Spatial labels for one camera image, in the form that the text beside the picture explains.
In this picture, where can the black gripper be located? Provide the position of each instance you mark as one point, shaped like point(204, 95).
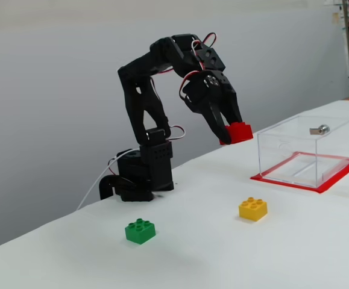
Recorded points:
point(226, 96)

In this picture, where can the red lego brick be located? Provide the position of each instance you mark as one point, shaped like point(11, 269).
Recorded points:
point(241, 132)

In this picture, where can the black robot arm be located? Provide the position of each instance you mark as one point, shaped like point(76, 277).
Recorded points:
point(138, 90)

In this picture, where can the silver box lock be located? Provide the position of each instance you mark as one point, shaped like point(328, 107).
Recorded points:
point(322, 129)

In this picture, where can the yellow lego brick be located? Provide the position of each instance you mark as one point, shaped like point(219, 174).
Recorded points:
point(252, 210)

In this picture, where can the transparent plastic box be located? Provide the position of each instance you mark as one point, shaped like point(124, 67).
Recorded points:
point(334, 144)

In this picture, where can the green lego brick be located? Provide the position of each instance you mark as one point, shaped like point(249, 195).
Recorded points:
point(139, 233)

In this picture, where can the red tape rectangle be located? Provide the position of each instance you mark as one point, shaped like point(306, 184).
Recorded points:
point(337, 177)

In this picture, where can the black table clamp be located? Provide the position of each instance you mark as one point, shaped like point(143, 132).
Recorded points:
point(106, 183)

